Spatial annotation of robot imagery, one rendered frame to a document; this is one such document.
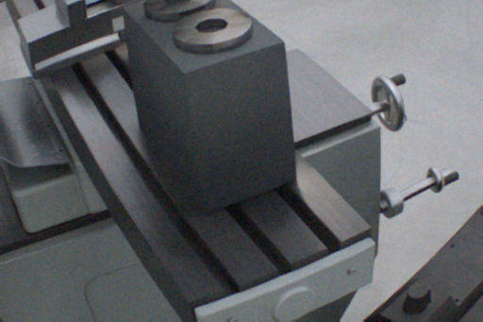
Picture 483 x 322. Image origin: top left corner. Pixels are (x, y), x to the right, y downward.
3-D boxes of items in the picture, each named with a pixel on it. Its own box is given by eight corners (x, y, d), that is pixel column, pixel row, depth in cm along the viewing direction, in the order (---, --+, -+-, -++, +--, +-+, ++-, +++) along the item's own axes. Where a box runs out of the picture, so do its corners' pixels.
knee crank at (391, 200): (449, 172, 178) (451, 149, 175) (463, 186, 174) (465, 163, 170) (371, 211, 172) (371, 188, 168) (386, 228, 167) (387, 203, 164)
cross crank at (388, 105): (390, 108, 184) (388, 59, 178) (419, 135, 175) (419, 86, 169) (327, 132, 179) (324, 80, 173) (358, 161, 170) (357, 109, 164)
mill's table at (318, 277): (86, -31, 197) (83, -58, 192) (379, 282, 102) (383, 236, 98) (4, 2, 190) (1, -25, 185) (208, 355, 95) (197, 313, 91)
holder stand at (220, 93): (219, 96, 125) (204, -29, 114) (298, 179, 109) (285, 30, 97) (138, 126, 122) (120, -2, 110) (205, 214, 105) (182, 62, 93)
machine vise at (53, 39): (189, -14, 159) (183, -62, 152) (223, 12, 147) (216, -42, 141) (19, 48, 148) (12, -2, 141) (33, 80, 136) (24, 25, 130)
